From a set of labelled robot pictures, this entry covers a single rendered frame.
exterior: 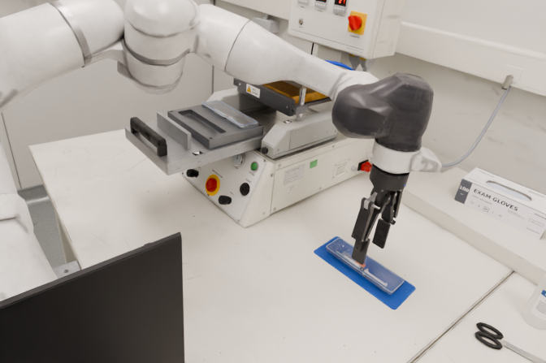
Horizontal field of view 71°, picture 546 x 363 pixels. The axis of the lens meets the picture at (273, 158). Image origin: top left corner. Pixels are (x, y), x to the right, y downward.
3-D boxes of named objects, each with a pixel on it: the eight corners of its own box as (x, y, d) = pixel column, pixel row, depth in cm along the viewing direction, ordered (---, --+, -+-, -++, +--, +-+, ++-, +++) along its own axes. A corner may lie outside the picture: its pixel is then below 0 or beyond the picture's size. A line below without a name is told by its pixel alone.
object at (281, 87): (285, 80, 127) (288, 51, 122) (336, 102, 113) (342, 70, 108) (244, 88, 116) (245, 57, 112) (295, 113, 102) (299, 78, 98)
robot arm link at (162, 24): (169, 11, 82) (172, -64, 68) (244, 50, 82) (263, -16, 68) (114, 67, 71) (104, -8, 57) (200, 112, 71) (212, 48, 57)
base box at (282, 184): (298, 136, 154) (304, 94, 146) (375, 177, 131) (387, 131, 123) (178, 172, 122) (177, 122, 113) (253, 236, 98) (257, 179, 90)
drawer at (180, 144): (222, 118, 116) (223, 93, 113) (269, 147, 102) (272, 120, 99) (125, 140, 98) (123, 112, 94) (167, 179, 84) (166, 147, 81)
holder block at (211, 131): (218, 109, 113) (219, 101, 112) (262, 134, 100) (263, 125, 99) (167, 119, 103) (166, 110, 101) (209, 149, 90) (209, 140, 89)
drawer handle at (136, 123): (138, 130, 95) (136, 115, 93) (167, 155, 86) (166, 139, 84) (130, 131, 94) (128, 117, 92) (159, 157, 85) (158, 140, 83)
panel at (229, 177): (181, 174, 120) (203, 118, 117) (240, 224, 101) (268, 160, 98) (175, 173, 119) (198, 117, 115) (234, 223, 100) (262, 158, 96)
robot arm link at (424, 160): (366, 139, 75) (360, 163, 78) (426, 165, 68) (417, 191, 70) (399, 125, 83) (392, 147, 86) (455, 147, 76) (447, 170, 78)
